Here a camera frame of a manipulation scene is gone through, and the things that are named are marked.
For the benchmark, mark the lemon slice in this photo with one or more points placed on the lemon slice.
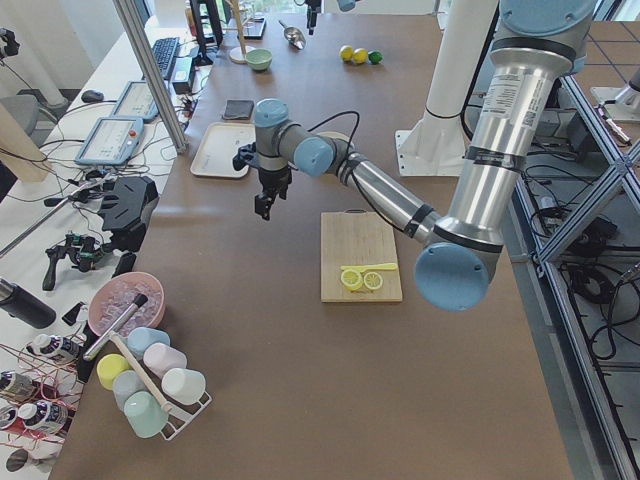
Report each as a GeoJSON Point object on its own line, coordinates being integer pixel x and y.
{"type": "Point", "coordinates": [372, 280]}
{"type": "Point", "coordinates": [351, 279]}

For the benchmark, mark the white camera pole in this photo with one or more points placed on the white camera pole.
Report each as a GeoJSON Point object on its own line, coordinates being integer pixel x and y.
{"type": "Point", "coordinates": [435, 146]}

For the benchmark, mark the black keyboard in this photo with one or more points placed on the black keyboard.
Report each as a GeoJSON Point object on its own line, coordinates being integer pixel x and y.
{"type": "Point", "coordinates": [165, 51]}

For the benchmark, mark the wooden mug tree stand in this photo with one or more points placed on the wooden mug tree stand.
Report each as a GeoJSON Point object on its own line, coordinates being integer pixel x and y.
{"type": "Point", "coordinates": [238, 53]}

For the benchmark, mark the aluminium frame post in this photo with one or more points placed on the aluminium frame post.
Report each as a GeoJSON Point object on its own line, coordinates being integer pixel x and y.
{"type": "Point", "coordinates": [135, 31]}

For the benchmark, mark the mint green cup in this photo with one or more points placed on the mint green cup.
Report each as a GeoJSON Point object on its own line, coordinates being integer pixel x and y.
{"type": "Point", "coordinates": [144, 414]}

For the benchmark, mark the teach pendant far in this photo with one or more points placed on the teach pendant far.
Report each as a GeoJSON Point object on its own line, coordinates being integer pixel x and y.
{"type": "Point", "coordinates": [136, 100]}

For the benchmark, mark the teach pendant near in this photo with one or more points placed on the teach pendant near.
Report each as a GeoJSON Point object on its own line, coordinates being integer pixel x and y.
{"type": "Point", "coordinates": [111, 142]}

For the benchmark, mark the metal muddler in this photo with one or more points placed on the metal muddler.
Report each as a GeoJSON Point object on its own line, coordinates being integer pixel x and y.
{"type": "Point", "coordinates": [91, 352]}

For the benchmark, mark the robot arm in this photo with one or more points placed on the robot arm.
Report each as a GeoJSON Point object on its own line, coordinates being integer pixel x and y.
{"type": "Point", "coordinates": [343, 5]}
{"type": "Point", "coordinates": [534, 44]}

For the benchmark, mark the white cup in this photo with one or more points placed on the white cup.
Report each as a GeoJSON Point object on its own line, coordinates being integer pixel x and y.
{"type": "Point", "coordinates": [186, 386]}

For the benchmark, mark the light green bowl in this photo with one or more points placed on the light green bowl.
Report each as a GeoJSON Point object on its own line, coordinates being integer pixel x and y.
{"type": "Point", "coordinates": [259, 59]}

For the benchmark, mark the white cup rack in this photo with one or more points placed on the white cup rack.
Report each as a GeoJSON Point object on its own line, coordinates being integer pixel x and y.
{"type": "Point", "coordinates": [179, 417]}

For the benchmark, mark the white plate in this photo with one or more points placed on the white plate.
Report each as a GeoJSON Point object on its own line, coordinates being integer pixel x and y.
{"type": "Point", "coordinates": [335, 136]}

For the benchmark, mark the grey folded cloth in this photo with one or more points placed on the grey folded cloth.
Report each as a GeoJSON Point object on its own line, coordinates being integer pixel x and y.
{"type": "Point", "coordinates": [236, 109]}

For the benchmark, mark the teach pendant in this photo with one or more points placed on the teach pendant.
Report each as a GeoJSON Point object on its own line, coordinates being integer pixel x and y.
{"type": "Point", "coordinates": [136, 100]}
{"type": "Point", "coordinates": [111, 142]}

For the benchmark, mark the cream rabbit tray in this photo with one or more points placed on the cream rabbit tray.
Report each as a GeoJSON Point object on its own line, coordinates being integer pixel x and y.
{"type": "Point", "coordinates": [219, 145]}

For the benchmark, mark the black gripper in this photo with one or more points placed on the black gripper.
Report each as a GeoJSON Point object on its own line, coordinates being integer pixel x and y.
{"type": "Point", "coordinates": [273, 179]}
{"type": "Point", "coordinates": [313, 11]}

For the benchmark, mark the metal scoop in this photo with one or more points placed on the metal scoop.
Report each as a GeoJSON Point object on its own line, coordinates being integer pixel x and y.
{"type": "Point", "coordinates": [293, 35]}

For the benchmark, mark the grey cup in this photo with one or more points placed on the grey cup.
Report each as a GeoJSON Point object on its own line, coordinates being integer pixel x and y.
{"type": "Point", "coordinates": [125, 385]}

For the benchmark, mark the pink cup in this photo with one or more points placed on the pink cup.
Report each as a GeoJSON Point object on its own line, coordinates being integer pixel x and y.
{"type": "Point", "coordinates": [159, 358]}

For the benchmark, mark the pink bowl with ice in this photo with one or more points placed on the pink bowl with ice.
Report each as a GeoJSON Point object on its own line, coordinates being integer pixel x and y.
{"type": "Point", "coordinates": [117, 294]}

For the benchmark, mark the yellow cup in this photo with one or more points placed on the yellow cup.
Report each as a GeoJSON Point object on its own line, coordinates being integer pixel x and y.
{"type": "Point", "coordinates": [109, 367]}

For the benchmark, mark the black thermos bottle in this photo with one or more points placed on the black thermos bottle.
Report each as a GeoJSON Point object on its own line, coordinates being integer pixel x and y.
{"type": "Point", "coordinates": [21, 304]}

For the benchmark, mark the wooden cutting board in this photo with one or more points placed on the wooden cutting board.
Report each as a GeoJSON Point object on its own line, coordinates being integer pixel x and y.
{"type": "Point", "coordinates": [357, 240]}

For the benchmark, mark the yellow lemon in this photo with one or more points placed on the yellow lemon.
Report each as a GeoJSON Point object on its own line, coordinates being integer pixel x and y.
{"type": "Point", "coordinates": [346, 53]}
{"type": "Point", "coordinates": [359, 56]}

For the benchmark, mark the green lime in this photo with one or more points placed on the green lime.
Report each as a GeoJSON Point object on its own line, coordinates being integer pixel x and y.
{"type": "Point", "coordinates": [375, 57]}

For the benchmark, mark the light blue cup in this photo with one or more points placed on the light blue cup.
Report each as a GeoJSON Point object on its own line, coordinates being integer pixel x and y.
{"type": "Point", "coordinates": [140, 338]}

